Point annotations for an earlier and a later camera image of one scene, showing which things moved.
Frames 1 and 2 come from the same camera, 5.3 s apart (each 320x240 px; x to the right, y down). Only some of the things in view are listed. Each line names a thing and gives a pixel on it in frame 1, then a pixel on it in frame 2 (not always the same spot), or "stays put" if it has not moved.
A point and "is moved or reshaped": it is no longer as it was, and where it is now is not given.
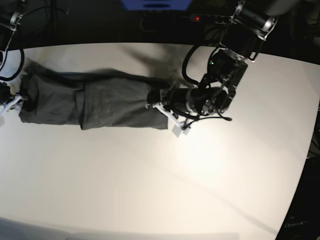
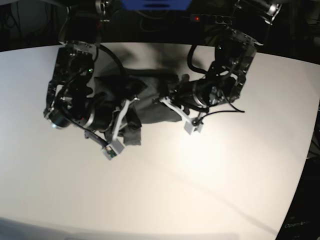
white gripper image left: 15,103 to 113,149
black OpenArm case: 302,220 stays put
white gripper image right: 178,128 to 191,124
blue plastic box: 157,5 stays put
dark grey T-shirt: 93,98 is moved or reshaped
